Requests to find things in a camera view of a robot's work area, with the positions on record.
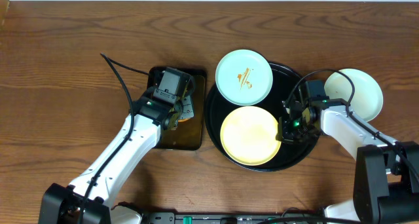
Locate yellow plate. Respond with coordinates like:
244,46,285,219
220,106,282,166

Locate light green plate ketchup streaks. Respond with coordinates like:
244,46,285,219
215,49,273,106

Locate light green plate orange smear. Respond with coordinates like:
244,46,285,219
324,69,384,122

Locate orange green scrub sponge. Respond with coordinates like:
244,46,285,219
178,118,191,122

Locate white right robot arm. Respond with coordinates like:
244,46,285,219
278,98,418,223

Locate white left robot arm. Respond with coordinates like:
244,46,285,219
39,87,194,223

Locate black rectangular water tray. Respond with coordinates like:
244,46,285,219
155,68,207,151

